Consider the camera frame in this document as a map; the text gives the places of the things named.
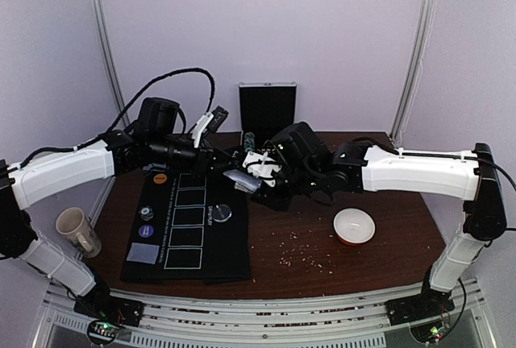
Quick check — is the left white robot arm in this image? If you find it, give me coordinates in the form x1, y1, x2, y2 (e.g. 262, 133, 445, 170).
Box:
1, 97, 228, 319

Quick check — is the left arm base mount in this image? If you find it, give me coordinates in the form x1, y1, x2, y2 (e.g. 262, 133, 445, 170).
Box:
73, 296, 144, 346

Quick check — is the left aluminium frame post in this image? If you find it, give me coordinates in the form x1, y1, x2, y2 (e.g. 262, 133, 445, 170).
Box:
90, 0, 130, 128

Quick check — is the right aluminium frame post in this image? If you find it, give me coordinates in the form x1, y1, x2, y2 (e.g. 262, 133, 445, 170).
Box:
390, 0, 436, 145

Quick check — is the orange big blind button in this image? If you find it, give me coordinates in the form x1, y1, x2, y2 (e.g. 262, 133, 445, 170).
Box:
152, 173, 168, 184

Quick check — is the purple small blind button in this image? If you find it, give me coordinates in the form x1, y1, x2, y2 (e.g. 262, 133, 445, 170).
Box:
138, 224, 155, 239

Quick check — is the beige mug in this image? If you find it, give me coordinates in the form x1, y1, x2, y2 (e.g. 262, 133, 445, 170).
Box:
56, 207, 102, 259

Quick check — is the white and orange bowl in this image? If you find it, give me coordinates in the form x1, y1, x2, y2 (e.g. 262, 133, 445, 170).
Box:
333, 208, 376, 246

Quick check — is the black poker mat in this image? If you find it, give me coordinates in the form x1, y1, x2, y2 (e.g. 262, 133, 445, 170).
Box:
120, 168, 251, 284

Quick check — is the left chip stack in case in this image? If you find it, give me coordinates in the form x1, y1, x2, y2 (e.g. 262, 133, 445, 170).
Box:
242, 132, 255, 152

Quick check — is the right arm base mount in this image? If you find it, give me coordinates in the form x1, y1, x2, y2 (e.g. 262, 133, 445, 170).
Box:
385, 295, 455, 346

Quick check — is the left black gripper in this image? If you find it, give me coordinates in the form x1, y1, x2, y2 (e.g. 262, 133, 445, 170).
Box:
149, 133, 238, 180

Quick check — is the grey playing card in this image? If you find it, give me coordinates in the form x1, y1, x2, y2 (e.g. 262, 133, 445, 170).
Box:
223, 169, 252, 184
126, 242, 160, 265

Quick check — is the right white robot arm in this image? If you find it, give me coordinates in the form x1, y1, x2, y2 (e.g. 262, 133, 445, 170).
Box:
241, 122, 508, 317

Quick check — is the deck of grey cards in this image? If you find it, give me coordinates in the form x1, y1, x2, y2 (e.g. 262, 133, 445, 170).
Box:
235, 177, 262, 194

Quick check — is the aluminium poker case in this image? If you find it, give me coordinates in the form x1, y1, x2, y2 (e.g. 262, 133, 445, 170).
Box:
239, 82, 298, 147

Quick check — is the aluminium frame post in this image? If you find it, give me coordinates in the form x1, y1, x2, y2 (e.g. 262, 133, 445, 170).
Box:
390, 0, 436, 145
90, 0, 130, 128

